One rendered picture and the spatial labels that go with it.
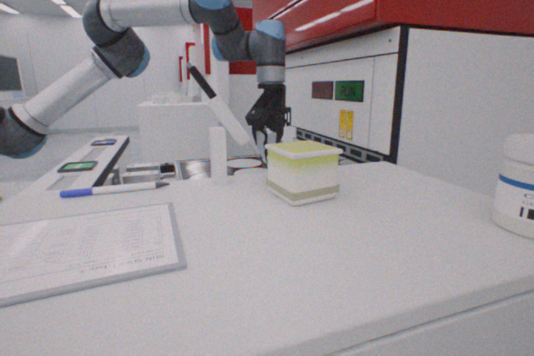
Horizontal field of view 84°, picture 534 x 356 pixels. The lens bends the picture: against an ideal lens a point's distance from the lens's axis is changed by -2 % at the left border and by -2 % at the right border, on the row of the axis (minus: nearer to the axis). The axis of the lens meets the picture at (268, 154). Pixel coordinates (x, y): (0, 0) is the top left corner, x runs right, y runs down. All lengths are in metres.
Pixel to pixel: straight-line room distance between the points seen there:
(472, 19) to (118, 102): 8.32
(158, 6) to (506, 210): 0.77
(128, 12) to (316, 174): 0.67
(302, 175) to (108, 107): 8.43
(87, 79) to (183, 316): 0.91
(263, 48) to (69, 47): 8.23
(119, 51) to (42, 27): 8.06
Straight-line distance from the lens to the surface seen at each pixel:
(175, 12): 0.80
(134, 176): 0.77
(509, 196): 0.39
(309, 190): 0.38
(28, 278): 0.31
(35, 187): 0.58
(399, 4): 0.65
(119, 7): 0.92
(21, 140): 1.12
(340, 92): 0.77
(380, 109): 0.66
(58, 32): 8.97
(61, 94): 1.08
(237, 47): 0.81
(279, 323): 0.22
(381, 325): 0.24
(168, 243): 0.30
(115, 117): 8.72
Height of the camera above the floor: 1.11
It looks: 13 degrees down
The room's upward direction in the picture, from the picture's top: straight up
